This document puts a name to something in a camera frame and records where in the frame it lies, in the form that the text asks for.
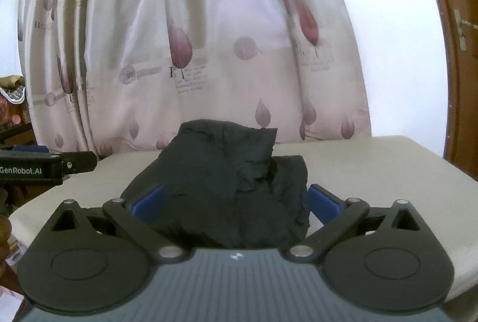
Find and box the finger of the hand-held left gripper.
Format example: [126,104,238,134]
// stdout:
[0,145,51,155]
[60,151,99,178]

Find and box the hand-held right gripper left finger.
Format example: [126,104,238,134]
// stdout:
[50,185,192,265]

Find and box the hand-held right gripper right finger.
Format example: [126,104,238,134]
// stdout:
[281,185,429,264]

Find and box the black jacket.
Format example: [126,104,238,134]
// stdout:
[119,118,313,249]

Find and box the patterned fabric item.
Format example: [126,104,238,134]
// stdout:
[0,74,27,105]

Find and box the leaf print curtain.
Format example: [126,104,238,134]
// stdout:
[17,0,373,159]

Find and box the brown wooden door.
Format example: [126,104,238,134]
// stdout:
[416,0,478,179]

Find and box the metal door latch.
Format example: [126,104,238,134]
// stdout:
[453,7,478,51]

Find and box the turned wooden post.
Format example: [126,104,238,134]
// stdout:
[0,213,14,283]

